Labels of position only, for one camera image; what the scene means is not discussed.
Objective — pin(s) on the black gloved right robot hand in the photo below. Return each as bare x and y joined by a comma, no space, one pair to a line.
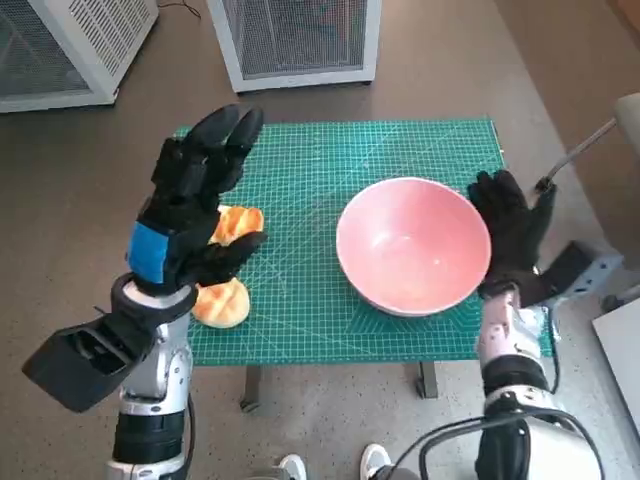
510,230

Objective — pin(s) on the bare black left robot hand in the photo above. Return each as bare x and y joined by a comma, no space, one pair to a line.
185,200

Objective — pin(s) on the long striped toy bread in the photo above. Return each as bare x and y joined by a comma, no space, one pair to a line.
240,222

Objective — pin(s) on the pink bowl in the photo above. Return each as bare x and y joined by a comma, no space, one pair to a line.
410,250

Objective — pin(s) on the round toy bread bun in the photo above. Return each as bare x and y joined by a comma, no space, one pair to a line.
225,307

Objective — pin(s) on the green cutting mat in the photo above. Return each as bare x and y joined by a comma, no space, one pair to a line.
300,200

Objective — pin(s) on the beige chair with metal leg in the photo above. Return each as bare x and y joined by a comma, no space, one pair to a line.
630,150

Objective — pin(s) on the white board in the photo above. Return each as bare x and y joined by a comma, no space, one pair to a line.
622,350

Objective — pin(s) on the dark metal table leg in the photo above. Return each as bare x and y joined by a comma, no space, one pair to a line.
429,380
252,385

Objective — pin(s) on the white mesh cabinet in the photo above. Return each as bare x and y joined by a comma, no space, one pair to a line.
100,40
300,40

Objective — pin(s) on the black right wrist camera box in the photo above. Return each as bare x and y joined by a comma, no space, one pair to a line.
570,265

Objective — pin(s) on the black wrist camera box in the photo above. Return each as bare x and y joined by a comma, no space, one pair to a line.
80,365
570,265

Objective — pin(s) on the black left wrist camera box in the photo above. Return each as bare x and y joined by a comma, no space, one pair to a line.
80,365

